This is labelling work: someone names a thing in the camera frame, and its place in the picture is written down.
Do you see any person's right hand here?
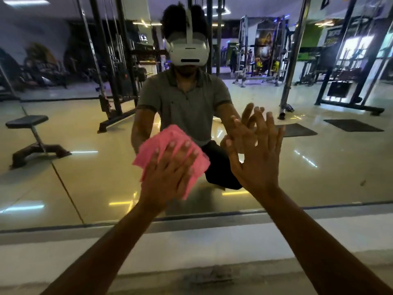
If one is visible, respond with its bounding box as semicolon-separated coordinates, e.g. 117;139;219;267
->
225;110;286;200

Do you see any person's left hand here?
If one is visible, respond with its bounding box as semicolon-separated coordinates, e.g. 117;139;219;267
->
138;140;199;212

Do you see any pink cloth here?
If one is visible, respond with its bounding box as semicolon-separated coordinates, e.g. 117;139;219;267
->
132;124;211;201

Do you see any large wall mirror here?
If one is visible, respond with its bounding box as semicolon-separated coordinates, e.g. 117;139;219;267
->
0;0;393;234

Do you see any person's right forearm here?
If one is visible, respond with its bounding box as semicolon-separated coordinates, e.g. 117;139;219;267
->
261;187;393;295

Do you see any person's left forearm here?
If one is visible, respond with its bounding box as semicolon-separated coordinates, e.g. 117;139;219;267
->
40;201;157;295

